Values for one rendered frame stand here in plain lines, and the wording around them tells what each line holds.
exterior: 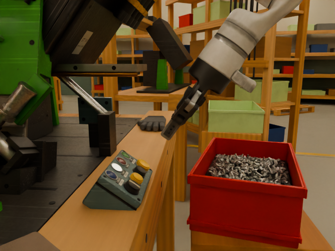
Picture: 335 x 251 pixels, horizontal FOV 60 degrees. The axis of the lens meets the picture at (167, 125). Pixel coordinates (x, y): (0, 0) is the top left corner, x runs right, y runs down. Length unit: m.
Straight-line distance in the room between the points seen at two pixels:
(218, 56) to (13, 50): 0.40
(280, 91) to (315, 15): 6.55
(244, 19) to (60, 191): 0.44
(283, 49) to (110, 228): 3.07
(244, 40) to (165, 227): 1.21
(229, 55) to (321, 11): 9.34
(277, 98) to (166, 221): 2.17
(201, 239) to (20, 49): 0.52
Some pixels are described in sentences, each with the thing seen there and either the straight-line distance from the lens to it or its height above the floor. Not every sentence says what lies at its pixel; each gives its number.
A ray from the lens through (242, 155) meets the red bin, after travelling 0.84.
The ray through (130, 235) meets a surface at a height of 0.90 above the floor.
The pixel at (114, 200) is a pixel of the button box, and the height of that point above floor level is 0.92.
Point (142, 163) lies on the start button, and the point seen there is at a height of 0.94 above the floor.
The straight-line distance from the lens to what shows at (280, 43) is 3.33.
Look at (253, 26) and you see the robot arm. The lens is 0.53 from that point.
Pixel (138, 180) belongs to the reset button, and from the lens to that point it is 0.52.
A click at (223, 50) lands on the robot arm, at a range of 0.51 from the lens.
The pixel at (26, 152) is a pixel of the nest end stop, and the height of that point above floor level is 0.97.
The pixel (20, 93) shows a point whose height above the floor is 1.08.
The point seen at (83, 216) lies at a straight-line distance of 0.49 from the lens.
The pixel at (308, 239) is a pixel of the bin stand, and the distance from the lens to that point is 0.66.
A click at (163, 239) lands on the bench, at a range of 1.62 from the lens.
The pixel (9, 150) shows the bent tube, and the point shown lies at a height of 0.97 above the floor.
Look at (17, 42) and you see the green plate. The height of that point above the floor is 1.17.
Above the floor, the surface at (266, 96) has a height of 0.81.
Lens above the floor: 1.13
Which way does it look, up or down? 12 degrees down
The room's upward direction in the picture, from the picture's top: straight up
